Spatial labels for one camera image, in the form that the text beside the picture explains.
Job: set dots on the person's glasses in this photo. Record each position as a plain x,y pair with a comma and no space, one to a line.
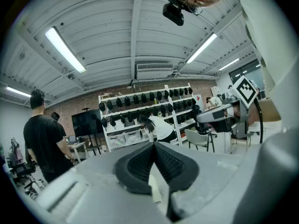
191,7

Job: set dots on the pale green chair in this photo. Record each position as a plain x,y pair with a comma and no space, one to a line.
197,135

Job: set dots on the white desk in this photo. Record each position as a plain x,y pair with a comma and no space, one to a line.
78,144

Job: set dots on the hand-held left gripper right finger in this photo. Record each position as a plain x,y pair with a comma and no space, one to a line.
180,171

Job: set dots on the black head camera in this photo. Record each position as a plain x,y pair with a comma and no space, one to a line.
174,13

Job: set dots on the row of black caps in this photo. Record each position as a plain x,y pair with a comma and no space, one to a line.
135,99

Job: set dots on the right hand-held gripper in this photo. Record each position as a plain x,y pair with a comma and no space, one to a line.
244,90

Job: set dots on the black television screen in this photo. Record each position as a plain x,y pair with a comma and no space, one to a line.
86,122

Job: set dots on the long ceiling light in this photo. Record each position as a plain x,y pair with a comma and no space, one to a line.
18,91
229,64
65,49
202,47

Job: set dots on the row of clear storage bins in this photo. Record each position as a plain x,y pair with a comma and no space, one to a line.
116,140

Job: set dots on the white metal shelf rack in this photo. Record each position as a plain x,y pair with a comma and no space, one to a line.
104,125

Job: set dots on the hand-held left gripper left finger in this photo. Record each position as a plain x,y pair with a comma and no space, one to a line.
133,171

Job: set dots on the person's beige shirt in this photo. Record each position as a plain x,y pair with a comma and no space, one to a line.
275,43

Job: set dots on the person's right forearm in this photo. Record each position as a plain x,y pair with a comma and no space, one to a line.
268,112

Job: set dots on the white ceiling air conditioner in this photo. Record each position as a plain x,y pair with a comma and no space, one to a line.
154,72

